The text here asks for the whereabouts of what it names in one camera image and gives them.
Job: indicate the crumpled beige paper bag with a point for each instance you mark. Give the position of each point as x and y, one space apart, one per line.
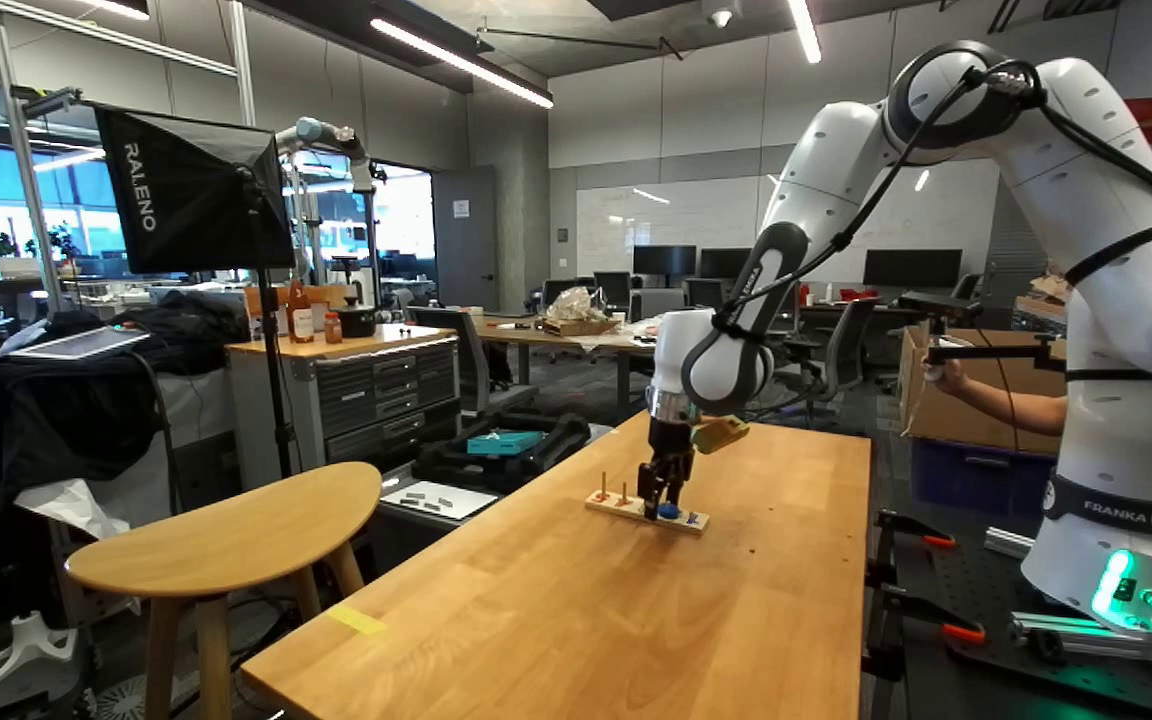
579 313

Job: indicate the wide black computer monitor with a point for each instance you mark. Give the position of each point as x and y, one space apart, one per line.
912 268

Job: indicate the grey drawer cabinet wooden top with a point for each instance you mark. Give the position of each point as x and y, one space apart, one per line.
360 392

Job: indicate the black and teal bag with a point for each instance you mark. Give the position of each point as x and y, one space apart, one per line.
501 447

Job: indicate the long ceiling light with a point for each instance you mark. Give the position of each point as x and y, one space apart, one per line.
457 62

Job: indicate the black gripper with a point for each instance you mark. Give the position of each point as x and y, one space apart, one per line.
669 447

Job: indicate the wooden office desk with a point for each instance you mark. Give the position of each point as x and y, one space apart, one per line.
562 343

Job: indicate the black cloth covered table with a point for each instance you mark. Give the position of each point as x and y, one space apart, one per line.
70 440

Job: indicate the short ceiling light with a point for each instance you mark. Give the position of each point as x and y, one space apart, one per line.
804 29

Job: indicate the yellow tape strip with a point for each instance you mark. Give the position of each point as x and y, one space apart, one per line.
358 620

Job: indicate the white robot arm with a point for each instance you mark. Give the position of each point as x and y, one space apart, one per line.
1139 307

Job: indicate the grey door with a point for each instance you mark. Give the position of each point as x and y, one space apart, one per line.
468 243

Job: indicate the round wooden stool table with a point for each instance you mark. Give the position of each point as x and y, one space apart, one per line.
237 533

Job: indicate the brown cardboard box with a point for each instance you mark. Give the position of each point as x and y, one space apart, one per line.
971 403

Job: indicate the black light stand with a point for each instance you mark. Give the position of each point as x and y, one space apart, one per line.
279 373

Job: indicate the wooden peg stand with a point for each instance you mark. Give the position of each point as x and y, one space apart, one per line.
631 504

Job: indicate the person forearm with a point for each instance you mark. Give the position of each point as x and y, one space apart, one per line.
1003 403

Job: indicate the blue plastic bin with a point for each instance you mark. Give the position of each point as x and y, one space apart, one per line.
979 475

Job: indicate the black office chair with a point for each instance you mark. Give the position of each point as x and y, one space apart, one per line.
841 348

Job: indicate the white plastic stand foot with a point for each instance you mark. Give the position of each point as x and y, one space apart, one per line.
22 666

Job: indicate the black softbox light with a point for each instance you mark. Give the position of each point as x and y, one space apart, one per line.
197 192

